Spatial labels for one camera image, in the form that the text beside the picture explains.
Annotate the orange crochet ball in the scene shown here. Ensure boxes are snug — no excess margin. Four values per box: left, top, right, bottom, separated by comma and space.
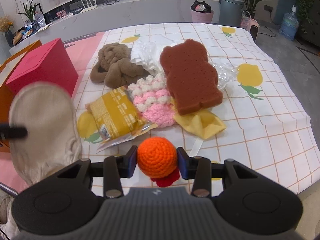
137, 137, 180, 187

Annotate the beige bath mitt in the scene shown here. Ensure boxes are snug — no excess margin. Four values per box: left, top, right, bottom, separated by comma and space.
9, 82, 82, 186

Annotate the brown bear-shaped sponge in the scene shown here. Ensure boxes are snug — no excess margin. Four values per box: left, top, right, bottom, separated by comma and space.
159, 39, 223, 115

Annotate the brown plush knot toy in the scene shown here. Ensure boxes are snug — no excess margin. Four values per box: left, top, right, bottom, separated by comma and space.
90, 43, 150, 89

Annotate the orange cardboard box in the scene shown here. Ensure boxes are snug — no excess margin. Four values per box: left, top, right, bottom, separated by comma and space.
0, 39, 43, 153

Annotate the yellow cloth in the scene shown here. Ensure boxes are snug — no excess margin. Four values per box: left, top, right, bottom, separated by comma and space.
174, 109, 226, 140

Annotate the yellow snack packet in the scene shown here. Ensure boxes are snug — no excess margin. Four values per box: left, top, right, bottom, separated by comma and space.
89, 86, 158, 152

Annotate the pink white crochet piece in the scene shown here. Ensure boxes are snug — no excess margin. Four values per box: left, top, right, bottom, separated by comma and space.
127, 73, 175, 128

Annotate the red Wonderlab box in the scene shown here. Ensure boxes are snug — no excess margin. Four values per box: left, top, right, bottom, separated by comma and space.
5, 38, 79, 96

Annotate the checked lemon tablecloth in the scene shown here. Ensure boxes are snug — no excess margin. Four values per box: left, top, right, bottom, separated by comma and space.
73, 23, 319, 193

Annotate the clear plastic wrapped bundle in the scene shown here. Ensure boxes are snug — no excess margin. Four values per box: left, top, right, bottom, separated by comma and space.
211, 62, 238, 91

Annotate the dried flowers dark vase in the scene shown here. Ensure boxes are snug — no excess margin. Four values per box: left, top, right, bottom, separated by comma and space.
0, 15, 14, 48

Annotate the white plastic bag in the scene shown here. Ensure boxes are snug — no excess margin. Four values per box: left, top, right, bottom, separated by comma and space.
131, 35, 177, 76

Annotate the pink table mat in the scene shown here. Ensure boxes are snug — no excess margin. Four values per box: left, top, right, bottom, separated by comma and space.
1, 33, 103, 192

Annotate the potted green plant left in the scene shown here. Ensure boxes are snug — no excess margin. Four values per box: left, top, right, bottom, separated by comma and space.
17, 0, 46, 33

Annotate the pink waste bin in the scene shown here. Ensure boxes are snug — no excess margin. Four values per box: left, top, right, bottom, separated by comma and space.
190, 0, 214, 23

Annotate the white wifi router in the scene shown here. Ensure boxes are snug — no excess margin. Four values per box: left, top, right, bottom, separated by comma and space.
80, 0, 97, 13

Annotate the pink space heater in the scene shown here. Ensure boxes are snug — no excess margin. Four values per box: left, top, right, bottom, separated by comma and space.
240, 10, 259, 42

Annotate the white marble tv console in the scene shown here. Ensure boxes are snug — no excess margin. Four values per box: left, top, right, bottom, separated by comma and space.
9, 0, 220, 55

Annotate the grey trash can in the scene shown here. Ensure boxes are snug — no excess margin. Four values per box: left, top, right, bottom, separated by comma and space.
219, 0, 244, 27

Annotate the blue water bottle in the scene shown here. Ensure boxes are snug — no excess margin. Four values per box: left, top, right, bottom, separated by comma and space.
279, 5, 299, 41

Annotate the climbing ivy plant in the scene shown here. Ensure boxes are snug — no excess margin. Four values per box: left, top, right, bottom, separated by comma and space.
290, 0, 320, 33

